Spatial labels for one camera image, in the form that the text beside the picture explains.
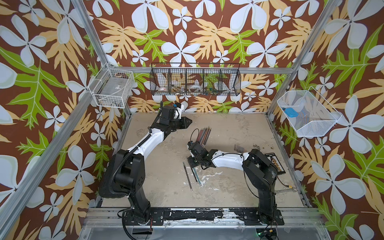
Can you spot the white wire basket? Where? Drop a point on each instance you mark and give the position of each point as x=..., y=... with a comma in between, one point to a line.
x=316, y=115
x=111, y=87

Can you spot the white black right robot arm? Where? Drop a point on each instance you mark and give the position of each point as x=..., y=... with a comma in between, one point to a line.
x=258, y=170

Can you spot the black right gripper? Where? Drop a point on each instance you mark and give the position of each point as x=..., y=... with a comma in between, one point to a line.
x=190, y=161

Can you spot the aluminium frame post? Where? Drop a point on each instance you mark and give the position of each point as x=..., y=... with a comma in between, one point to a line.
x=314, y=34
x=96, y=43

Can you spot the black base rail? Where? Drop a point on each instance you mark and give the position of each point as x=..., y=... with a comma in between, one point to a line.
x=161, y=216

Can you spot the aluminium frame post back right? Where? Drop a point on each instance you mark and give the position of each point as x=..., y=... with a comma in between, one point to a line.
x=314, y=34

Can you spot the white wire basket right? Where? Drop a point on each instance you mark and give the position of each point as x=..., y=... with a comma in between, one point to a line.
x=316, y=115

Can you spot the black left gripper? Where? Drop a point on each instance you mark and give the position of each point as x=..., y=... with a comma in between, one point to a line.
x=183, y=125

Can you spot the aluminium frame post back left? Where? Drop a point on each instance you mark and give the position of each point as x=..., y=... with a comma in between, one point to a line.
x=96, y=43

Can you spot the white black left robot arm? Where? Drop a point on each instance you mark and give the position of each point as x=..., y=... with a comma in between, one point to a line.
x=126, y=173

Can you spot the black pencil lying apart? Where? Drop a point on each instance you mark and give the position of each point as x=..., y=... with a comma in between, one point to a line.
x=188, y=178

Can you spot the bundle red green pencils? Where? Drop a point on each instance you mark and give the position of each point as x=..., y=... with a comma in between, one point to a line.
x=195, y=172

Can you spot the white wire basket left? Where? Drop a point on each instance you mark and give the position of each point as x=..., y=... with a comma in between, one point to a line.
x=111, y=87

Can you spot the black tool case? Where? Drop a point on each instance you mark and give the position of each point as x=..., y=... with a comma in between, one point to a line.
x=104, y=191

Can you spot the blue object in basket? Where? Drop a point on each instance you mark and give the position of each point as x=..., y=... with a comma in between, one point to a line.
x=290, y=112

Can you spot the black wire basket back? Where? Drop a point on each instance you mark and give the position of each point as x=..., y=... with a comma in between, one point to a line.
x=195, y=79

